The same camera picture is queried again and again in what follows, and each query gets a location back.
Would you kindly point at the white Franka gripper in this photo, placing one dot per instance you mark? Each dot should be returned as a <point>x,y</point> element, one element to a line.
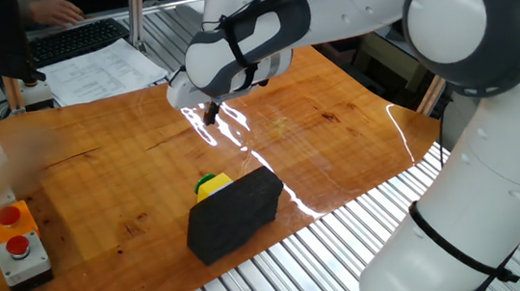
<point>184,93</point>

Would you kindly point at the black foam block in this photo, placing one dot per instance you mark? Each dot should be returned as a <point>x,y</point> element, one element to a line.
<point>233,216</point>

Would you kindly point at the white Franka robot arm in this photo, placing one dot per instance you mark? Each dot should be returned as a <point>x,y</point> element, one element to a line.
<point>506,139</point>

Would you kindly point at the yellow box with green button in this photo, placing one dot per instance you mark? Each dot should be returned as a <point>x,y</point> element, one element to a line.
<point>213,185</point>

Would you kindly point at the orange box with red button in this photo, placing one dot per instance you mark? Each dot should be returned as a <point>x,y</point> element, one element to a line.
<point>12,228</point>

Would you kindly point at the grey black box red button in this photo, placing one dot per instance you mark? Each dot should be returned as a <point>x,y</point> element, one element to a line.
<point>23,269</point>

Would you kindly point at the person left hand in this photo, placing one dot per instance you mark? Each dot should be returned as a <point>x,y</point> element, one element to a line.
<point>54,12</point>

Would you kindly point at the person right hand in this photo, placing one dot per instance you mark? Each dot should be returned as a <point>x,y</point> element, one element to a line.
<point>29,160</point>

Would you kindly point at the wood pattern table mat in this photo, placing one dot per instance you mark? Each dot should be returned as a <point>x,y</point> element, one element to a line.
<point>119,145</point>

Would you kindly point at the printed white paper sheets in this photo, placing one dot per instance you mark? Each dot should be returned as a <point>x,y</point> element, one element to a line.
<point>98,75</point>

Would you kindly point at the black computer keyboard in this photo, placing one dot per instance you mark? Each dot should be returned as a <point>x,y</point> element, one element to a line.
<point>74,39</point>

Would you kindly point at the white block with black knob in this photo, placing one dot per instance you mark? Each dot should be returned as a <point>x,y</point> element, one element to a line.
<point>39,96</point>

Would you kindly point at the short wooden sticks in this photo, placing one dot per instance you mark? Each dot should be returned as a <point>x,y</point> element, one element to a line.
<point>13,94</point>

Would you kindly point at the aluminium frame post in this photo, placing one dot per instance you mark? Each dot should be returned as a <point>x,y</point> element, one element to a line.
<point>136,13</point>

